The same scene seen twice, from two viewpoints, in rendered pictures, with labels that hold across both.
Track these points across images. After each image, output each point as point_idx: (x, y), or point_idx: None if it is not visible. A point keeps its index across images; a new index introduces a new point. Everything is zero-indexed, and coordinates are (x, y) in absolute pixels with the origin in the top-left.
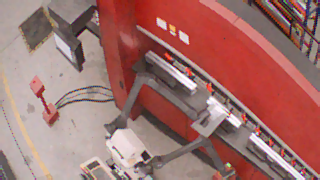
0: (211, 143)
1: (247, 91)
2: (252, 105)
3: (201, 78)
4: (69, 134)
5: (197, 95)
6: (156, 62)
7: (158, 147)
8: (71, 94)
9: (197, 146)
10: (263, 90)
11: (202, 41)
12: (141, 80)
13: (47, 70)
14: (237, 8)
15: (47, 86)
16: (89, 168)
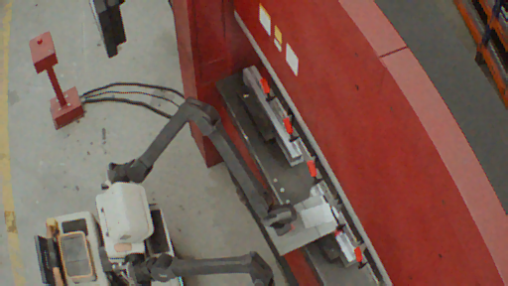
0: (269, 277)
1: (376, 212)
2: (380, 242)
3: (306, 146)
4: (86, 153)
5: (302, 170)
6: (255, 88)
7: (226, 226)
8: (123, 87)
9: (239, 271)
10: (409, 229)
11: (317, 77)
12: (187, 112)
13: (95, 31)
14: (414, 24)
15: (84, 58)
16: (64, 229)
